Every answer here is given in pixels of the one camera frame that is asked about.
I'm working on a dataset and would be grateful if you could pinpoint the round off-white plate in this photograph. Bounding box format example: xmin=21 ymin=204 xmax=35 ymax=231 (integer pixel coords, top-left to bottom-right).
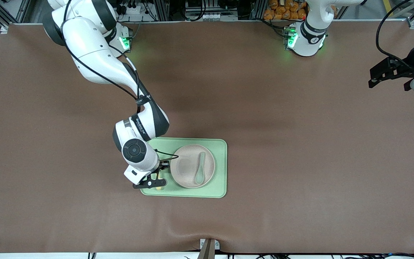
xmin=170 ymin=144 xmax=215 ymax=189

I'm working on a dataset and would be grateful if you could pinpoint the teal green plastic spoon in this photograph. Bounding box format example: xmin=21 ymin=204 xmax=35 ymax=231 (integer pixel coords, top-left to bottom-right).
xmin=194 ymin=151 xmax=206 ymax=184

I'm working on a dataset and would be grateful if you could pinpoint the light green rectangular tray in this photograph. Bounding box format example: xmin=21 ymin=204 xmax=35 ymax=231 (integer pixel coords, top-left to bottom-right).
xmin=140 ymin=137 xmax=227 ymax=199

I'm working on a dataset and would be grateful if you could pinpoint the brown table cover mat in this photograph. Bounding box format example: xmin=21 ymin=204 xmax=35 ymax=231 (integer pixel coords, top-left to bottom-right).
xmin=0 ymin=20 xmax=414 ymax=254

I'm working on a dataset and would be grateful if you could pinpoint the pile of orange packaged goods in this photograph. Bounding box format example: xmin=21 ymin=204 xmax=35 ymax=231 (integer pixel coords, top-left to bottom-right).
xmin=263 ymin=0 xmax=308 ymax=21

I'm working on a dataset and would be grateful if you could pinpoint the white connector block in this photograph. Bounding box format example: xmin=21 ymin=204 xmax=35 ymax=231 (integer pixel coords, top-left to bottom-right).
xmin=191 ymin=13 xmax=222 ymax=21

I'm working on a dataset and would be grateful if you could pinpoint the white power strip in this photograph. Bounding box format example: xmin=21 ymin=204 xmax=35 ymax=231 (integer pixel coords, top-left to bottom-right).
xmin=119 ymin=4 xmax=146 ymax=15

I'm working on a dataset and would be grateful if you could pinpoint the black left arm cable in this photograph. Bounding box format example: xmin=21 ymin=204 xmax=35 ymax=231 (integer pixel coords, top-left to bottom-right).
xmin=375 ymin=0 xmax=414 ymax=69

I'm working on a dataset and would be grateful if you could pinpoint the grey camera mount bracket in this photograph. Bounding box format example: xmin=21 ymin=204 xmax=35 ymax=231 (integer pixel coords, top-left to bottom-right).
xmin=199 ymin=238 xmax=221 ymax=259

